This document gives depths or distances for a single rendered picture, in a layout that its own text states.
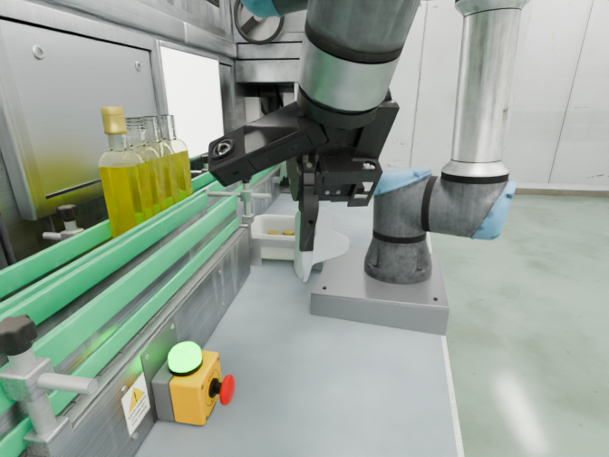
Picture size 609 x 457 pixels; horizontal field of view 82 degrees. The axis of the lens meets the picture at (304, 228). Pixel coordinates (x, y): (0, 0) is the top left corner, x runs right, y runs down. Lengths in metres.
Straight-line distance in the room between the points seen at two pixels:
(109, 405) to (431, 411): 0.42
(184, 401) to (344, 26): 0.47
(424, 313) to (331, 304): 0.18
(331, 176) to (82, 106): 0.61
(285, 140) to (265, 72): 1.39
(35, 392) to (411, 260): 0.63
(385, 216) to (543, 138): 4.68
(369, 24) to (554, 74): 5.10
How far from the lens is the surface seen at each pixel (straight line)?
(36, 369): 0.38
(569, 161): 5.55
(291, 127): 0.32
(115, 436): 0.51
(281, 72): 1.68
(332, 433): 0.55
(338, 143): 0.34
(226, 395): 0.54
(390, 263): 0.76
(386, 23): 0.26
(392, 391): 0.61
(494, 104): 0.69
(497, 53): 0.69
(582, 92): 5.48
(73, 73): 0.84
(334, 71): 0.27
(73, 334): 0.44
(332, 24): 0.26
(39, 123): 0.77
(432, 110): 4.46
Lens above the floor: 1.18
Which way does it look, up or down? 20 degrees down
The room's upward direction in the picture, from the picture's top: straight up
